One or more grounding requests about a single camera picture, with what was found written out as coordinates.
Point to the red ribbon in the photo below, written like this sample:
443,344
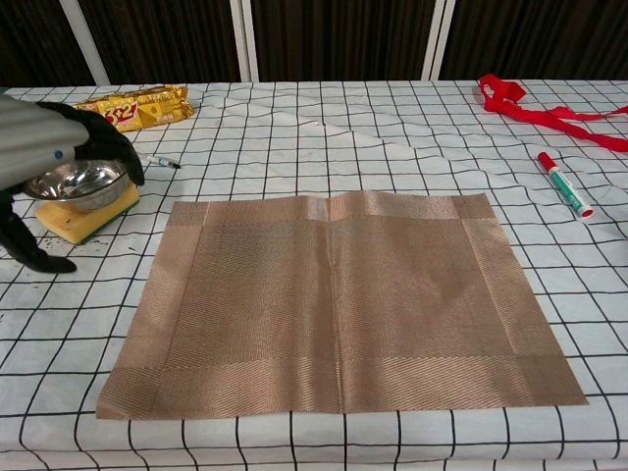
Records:
549,115

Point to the white slanted frame bar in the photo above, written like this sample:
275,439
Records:
439,39
84,41

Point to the brown woven placemat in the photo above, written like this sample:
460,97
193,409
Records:
338,304

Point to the black white marker pen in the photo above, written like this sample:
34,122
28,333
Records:
159,160

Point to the red green white marker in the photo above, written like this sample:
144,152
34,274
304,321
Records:
566,185

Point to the grey black left robot hand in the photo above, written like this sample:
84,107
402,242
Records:
98,137

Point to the white vertical frame post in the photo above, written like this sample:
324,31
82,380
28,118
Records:
244,40

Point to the yellow green sponge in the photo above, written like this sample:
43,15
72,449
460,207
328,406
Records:
86,218

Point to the white black grid tablecloth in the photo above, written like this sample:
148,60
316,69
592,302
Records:
294,147

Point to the yellow biscuit packet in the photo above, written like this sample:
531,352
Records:
147,108

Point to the stainless steel bowl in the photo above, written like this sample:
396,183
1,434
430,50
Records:
78,184

